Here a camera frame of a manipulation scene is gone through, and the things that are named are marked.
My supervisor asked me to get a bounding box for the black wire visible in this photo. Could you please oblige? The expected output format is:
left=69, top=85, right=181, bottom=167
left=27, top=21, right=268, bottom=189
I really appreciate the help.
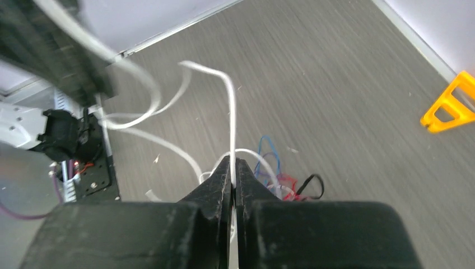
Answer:
left=295, top=173, right=325, bottom=201

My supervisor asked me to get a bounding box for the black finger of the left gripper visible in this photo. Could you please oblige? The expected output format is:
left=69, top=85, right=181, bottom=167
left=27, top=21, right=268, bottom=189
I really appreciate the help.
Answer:
left=1, top=0, right=115, bottom=106

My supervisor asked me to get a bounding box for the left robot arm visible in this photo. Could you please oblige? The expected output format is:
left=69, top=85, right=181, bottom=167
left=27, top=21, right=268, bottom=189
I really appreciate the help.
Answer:
left=1, top=1, right=114, bottom=163

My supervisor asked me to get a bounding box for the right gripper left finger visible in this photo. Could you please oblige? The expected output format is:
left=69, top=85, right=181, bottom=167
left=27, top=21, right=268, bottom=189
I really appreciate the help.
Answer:
left=20, top=157, right=232, bottom=268

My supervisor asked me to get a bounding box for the orange triangular plastic stand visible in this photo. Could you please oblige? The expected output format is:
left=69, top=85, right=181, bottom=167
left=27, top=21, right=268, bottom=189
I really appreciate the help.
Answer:
left=420, top=71, right=474, bottom=133

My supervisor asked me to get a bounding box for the blue wire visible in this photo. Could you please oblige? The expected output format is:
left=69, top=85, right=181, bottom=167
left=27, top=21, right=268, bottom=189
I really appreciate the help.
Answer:
left=254, top=135, right=283, bottom=187

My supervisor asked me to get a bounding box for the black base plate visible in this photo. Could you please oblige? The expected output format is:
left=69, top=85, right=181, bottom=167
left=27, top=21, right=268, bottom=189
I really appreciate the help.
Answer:
left=74, top=109, right=121, bottom=202

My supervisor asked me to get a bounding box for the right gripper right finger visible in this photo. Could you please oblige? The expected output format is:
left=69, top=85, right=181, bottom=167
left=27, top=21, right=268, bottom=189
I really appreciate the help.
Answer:
left=235, top=159, right=422, bottom=268

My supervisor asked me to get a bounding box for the red wire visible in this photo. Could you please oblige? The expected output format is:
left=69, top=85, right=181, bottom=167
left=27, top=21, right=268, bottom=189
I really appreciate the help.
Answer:
left=276, top=174, right=309, bottom=202

